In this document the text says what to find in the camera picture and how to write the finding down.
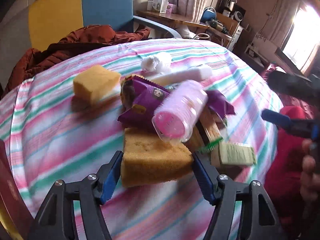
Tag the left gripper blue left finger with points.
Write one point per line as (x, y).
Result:
(56, 219)

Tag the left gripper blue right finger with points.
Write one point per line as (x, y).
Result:
(258, 218)

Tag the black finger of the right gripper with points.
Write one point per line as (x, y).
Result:
(296, 86)

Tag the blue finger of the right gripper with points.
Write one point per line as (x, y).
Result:
(276, 118)

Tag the green white small box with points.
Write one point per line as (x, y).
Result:
(232, 154)

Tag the purple snack packet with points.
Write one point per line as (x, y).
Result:
(141, 113)
(218, 103)

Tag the rice cracker snack pack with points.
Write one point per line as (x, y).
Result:
(205, 131)

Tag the white foam block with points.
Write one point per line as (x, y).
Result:
(197, 74)

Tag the pink plastic cup container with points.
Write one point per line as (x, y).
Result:
(175, 118)

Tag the yellow sponge wedge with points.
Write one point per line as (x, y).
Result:
(149, 160)

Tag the white plastic bag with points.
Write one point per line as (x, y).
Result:
(157, 63)

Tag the yellow sponge block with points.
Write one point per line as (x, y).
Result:
(95, 83)

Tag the yellow knitted sock ball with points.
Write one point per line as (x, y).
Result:
(131, 87)

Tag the person right hand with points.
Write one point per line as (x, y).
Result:
(309, 188)

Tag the red blanket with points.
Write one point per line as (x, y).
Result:
(282, 181)

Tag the striped pink green bedsheet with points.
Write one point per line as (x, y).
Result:
(48, 135)

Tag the wooden side desk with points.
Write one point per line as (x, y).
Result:
(181, 20)

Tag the blue kettle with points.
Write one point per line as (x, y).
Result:
(209, 13)

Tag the white carton box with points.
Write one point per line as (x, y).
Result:
(160, 6)

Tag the rust red jacket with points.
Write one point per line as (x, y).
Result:
(75, 43)

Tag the grey yellow blue chair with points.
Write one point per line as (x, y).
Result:
(47, 21)

